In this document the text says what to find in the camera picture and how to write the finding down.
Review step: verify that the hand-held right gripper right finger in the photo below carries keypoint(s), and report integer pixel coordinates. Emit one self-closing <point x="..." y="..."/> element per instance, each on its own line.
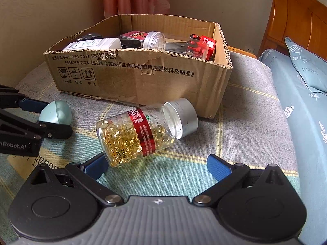
<point x="219" y="168"/>

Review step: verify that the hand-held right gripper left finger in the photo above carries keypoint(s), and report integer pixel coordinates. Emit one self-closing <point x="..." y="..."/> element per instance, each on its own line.
<point x="95" y="167"/>

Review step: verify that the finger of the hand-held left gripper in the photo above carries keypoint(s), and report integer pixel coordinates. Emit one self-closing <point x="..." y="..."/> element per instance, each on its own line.
<point x="33" y="104"/>
<point x="56" y="131"/>

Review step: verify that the mint green egg-shaped case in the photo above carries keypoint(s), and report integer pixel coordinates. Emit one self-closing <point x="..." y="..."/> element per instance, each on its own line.
<point x="57" y="112"/>

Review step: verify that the bottle of golden capsules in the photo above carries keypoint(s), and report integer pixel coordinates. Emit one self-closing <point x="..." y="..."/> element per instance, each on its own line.
<point x="127" y="135"/>

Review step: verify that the cotton swab container green label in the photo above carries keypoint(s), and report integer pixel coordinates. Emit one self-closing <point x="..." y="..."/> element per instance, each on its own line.
<point x="94" y="44"/>

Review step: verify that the cardboard box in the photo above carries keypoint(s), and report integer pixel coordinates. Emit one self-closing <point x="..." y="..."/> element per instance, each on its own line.
<point x="143" y="81"/>

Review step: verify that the red toy car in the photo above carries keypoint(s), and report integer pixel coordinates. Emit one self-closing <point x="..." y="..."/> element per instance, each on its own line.
<point x="201" y="47"/>

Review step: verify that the clear case with pink label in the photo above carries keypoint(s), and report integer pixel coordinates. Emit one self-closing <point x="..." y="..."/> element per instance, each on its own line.
<point x="134" y="34"/>

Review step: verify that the clear plastic jar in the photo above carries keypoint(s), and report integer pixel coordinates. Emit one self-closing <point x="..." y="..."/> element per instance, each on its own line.
<point x="154" y="40"/>

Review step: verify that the grey checked blanket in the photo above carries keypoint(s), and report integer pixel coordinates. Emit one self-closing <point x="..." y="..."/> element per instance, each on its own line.
<point x="242" y="120"/>

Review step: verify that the black square device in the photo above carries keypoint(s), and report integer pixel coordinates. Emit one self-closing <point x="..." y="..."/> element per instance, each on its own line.
<point x="90" y="36"/>

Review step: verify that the blue bed sheet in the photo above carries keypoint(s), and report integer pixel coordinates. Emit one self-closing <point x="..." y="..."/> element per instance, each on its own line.
<point x="306" y="132"/>

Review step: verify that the black oblong case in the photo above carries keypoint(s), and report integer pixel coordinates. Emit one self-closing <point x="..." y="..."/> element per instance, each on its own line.
<point x="130" y="44"/>

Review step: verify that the blue flower print pillow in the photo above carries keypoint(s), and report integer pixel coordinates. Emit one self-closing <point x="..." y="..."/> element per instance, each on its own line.
<point x="311" y="69"/>

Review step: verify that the wooden headboard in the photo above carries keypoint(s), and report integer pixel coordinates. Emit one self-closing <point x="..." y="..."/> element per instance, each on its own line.
<point x="299" y="12"/>

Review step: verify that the wooden frame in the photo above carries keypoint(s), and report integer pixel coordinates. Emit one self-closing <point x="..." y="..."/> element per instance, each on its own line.
<point x="242" y="52"/>

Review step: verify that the white wall socket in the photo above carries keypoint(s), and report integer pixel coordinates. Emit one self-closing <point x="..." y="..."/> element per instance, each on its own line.
<point x="251" y="48"/>

